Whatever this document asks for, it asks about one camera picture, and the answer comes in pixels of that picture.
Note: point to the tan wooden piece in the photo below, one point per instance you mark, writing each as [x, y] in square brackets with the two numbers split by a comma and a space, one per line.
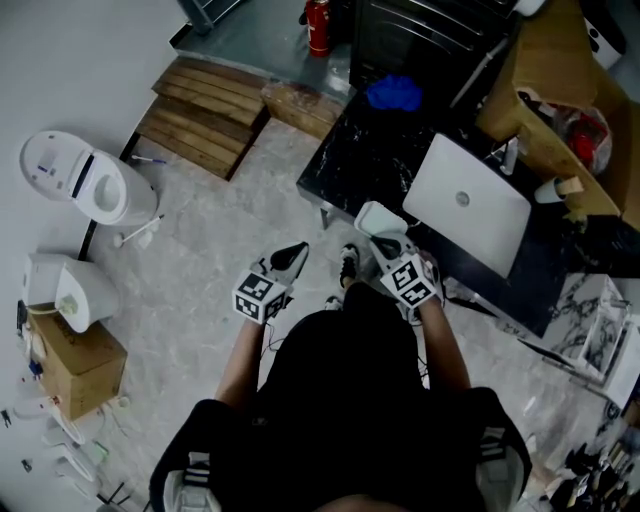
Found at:
[572, 185]

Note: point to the black marble vanity counter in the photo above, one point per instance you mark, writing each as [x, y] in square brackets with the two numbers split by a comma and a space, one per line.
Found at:
[370, 150]

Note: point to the white toilet with open lid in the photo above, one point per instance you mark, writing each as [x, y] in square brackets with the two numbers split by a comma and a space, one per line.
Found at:
[100, 180]

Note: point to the person's right sneaker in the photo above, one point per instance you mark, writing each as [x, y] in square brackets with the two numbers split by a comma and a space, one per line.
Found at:
[350, 265]

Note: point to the white toilet with closed lid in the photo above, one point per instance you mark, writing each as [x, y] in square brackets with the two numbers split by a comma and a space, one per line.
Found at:
[75, 290]

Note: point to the red fire extinguisher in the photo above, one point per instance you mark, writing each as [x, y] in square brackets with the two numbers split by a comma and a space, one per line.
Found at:
[318, 27]

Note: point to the red plastic item in bag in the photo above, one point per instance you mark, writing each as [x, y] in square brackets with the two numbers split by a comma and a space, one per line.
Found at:
[590, 140]

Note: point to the white paper cup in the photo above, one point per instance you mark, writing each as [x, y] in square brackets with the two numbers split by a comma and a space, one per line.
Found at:
[547, 192]

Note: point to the blue cloth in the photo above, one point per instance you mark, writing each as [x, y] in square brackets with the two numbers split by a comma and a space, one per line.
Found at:
[395, 94]

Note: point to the person's black shirt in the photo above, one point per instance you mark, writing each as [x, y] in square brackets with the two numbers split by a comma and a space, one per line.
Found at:
[345, 410]

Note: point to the person's sneaker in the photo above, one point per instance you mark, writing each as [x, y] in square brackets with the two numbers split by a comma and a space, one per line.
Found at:
[350, 265]
[333, 303]

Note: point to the rough wooden block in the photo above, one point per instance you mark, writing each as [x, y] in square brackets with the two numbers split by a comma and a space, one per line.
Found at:
[305, 110]

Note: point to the small white rectangular tray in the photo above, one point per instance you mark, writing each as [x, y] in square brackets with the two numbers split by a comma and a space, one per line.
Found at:
[380, 220]

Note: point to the marble sample rack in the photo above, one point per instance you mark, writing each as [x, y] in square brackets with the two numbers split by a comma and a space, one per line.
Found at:
[595, 330]

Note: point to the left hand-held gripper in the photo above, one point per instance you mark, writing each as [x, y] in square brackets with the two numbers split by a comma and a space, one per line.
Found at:
[260, 297]

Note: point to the grey metal rack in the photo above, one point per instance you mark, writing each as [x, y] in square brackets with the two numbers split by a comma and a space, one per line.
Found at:
[205, 12]

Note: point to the black ribbed metal cabinet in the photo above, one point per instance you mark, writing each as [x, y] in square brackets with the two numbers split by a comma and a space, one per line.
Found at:
[415, 45]

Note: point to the chrome faucet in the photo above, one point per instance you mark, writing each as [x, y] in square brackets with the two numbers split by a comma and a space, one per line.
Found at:
[510, 156]

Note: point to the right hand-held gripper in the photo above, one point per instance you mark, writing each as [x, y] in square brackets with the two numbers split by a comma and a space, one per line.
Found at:
[412, 285]

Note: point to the grey metal pipe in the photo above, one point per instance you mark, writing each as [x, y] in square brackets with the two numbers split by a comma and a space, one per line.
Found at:
[477, 72]

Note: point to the large open cardboard box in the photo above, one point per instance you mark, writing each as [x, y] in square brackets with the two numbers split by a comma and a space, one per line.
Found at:
[545, 90]

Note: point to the person's right forearm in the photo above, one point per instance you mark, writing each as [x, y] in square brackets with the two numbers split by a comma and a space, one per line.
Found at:
[445, 350]

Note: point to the white rectangular sink basin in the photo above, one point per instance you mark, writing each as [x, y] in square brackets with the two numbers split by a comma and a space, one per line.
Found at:
[465, 205]

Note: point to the person's left forearm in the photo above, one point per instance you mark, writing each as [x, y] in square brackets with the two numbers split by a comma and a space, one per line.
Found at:
[240, 360]

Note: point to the person's right hand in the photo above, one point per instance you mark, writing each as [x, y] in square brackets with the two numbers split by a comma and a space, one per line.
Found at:
[431, 267]

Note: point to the wooden slat pallet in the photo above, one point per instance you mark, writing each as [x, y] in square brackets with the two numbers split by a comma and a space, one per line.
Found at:
[205, 120]

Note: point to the white plastic appliance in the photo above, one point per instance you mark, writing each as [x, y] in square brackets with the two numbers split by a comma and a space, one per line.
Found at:
[605, 30]

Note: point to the closed brown cardboard box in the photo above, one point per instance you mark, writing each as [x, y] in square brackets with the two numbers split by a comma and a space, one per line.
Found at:
[82, 365]

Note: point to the person's left sneaker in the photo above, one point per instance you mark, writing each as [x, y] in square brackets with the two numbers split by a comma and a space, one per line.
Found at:
[333, 303]

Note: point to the white toilet brush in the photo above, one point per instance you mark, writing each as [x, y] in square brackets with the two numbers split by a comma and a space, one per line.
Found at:
[142, 230]

